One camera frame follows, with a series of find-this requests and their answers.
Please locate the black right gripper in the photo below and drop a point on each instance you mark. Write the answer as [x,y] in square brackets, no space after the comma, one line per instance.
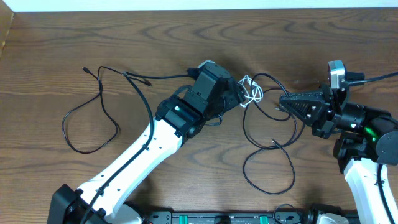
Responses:
[324,126]

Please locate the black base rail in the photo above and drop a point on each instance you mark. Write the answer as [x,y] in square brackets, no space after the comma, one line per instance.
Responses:
[318,213]

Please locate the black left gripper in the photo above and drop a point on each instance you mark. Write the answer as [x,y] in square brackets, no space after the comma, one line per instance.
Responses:
[236,93]

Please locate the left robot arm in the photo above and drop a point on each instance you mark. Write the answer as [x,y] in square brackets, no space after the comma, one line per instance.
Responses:
[176,120]

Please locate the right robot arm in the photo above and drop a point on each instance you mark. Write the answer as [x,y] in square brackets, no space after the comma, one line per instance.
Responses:
[366,146]

